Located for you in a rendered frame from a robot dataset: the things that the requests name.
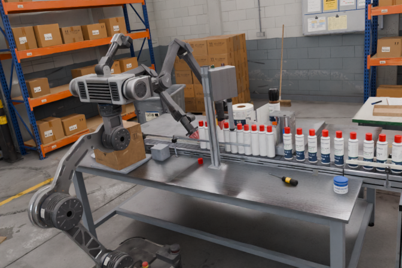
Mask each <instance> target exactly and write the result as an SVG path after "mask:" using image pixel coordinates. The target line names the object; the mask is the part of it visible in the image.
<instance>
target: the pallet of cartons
mask: <svg viewBox="0 0 402 268"><path fill-rule="evenodd" d="M182 41H183V42H185V43H189V44H190V46H191V47H192V49H193V52H192V55H193V57H194V58H195V60H196V61H197V63H198V64H199V66H204V65H210V68H211V65H214V66H215V68H217V67H221V64H222V63H224V64H225V66H227V65H229V66H235V69H236V82H237V95H238V96H236V97H233V98H231V99H232V105H236V104H240V103H250V104H252V105H253V106H254V103H253V100H251V98H250V91H249V75H248V61H247V53H246V39H245V33H237V34H230V35H217V36H207V37H204V38H194V39H184V40H182ZM173 66H174V69H175V79H176V84H185V85H186V88H184V99H185V113H187V112H190V113H202V115H204V116H206V111H205V101H204V93H203V86H202V85H201V83H200V82H199V80H198V79H197V77H196V76H195V75H194V73H193V71H192V70H191V69H190V67H189V66H188V64H187V63H186V62H185V60H184V59H179V57H178V56H177V55H176V58H175V62H174V64H173Z"/></svg>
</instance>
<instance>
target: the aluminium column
mask: <svg viewBox="0 0 402 268"><path fill-rule="evenodd" d="M200 70H201V74H208V70H210V65H204V66H201V67H200ZM202 86H203V93H210V89H209V79H208V78H202ZM204 101H205V111H206V121H207V126H208V136H209V146H210V151H211V161H212V166H213V167H219V166H220V165H221V159H220V149H219V143H218V132H217V122H216V116H215V105H214V101H212V100H211V97H208V98H207V97H204Z"/></svg>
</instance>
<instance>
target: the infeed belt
mask: <svg viewBox="0 0 402 268"><path fill-rule="evenodd" d="M145 143H146V144H154V145H157V144H166V145H169V147H174V143H172V142H170V141H160V140H154V139H145ZM175 144H176V147H177V148H186V149H191V150H200V151H209V152H211V151H210V150H207V149H201V148H200V145H194V144H185V143H179V142H176V143H175ZM219 149H220V153H223V154H232V155H237V156H247V155H245V154H239V153H236V154H233V153H231V152H225V148H220V147H219ZM247 157H255V158H261V159H269V160H279V161H283V162H293V163H301V164H307V165H315V166H325V167H330V168H339V169H344V168H345V166H346V164H347V163H345V162H344V166H341V167H339V166H335V165H334V161H330V164H329V165H323V164H322V163H321V160H320V159H318V161H317V163H309V158H305V161H303V162H298V161H297V160H296V157H294V156H293V159H292V160H285V159H284V156H282V155H277V154H275V157H273V158H268V157H267V156H265V157H262V156H253V155H250V156H247Z"/></svg>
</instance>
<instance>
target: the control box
mask: <svg viewBox="0 0 402 268"><path fill-rule="evenodd" d="M208 79H209V89H210V96H211V100H212V101H214V102H215V101H220V100H223V99H228V98H233V97H236V96H238V95H237V82H236V69H235V66H229V65H227V66H225V67H217V68H215V69H210V70H208Z"/></svg>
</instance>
